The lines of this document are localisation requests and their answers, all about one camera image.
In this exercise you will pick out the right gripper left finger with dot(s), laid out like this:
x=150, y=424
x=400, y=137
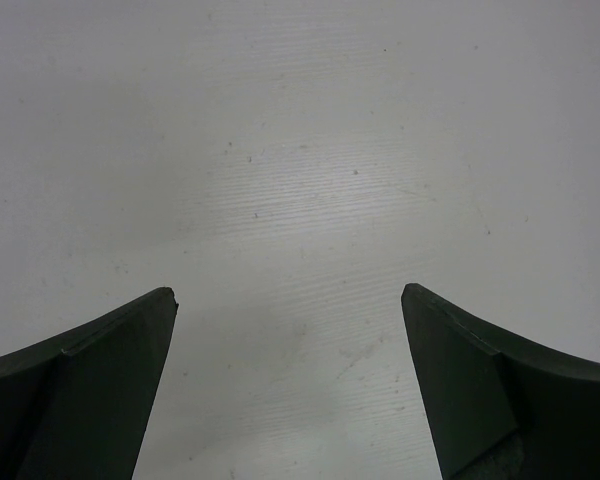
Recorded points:
x=77, y=405

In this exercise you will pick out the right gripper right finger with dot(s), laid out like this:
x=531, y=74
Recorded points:
x=498, y=405

